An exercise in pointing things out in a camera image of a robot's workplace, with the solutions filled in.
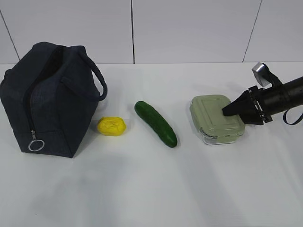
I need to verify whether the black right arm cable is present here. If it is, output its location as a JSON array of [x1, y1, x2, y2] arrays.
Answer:
[[283, 107, 303, 125]]

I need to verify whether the silver zipper pull ring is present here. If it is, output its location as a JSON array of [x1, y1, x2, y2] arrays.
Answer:
[[28, 129, 45, 152]]

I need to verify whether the green lid glass food container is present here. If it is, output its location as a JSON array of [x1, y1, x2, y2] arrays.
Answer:
[[189, 95, 245, 145]]

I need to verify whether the green cucumber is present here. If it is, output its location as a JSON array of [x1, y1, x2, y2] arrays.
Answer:
[[134, 101, 178, 148]]

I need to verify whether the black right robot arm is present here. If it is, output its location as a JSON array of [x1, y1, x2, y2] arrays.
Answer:
[[223, 77, 303, 125]]

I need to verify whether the yellow lemon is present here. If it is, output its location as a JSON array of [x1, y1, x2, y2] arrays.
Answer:
[[97, 117, 126, 136]]

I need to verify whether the navy blue lunch bag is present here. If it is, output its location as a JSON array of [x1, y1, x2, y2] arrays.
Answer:
[[0, 42, 107, 158]]

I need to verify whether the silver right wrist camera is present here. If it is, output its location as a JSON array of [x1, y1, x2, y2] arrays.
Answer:
[[252, 62, 270, 87]]

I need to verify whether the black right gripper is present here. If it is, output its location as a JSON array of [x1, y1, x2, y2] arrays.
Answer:
[[223, 86, 272, 125]]

